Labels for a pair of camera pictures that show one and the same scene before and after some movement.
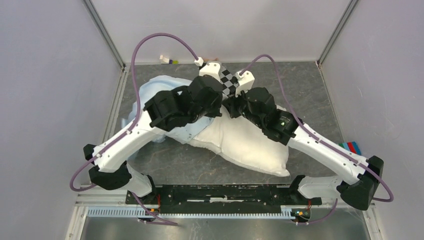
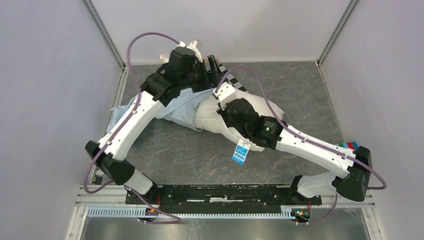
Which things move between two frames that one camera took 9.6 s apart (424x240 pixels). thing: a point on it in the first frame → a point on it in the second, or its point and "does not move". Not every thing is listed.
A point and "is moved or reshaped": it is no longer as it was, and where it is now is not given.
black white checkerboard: [229, 83] does not move
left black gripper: [216, 111] → [210, 79]
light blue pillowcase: [151, 86] is moved or reshaped
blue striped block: [351, 146] does not move
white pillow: [242, 141] is moved or reshaped
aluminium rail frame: [97, 196] does not move
